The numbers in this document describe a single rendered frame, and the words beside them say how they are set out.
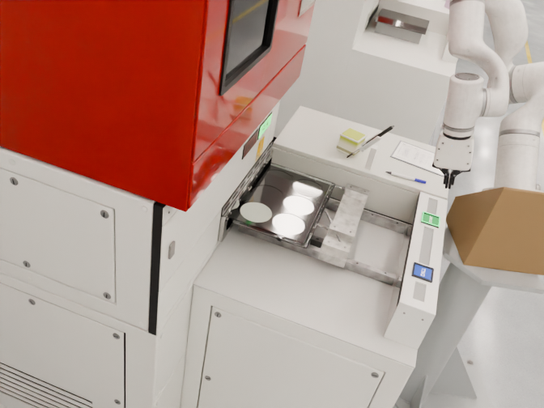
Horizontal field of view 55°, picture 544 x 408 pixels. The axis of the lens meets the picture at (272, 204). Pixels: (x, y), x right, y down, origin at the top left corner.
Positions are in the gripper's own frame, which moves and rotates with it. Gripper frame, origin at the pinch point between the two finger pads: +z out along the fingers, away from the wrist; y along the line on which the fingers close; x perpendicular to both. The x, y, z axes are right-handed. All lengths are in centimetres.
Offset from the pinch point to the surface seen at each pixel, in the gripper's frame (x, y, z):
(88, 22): -66, -63, -58
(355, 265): -19.1, -22.5, 22.4
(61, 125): -66, -75, -38
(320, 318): -42, -28, 24
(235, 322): -46, -51, 28
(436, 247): -12.5, -0.5, 15.4
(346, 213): 0.5, -29.8, 17.5
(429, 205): 9.0, -4.3, 15.1
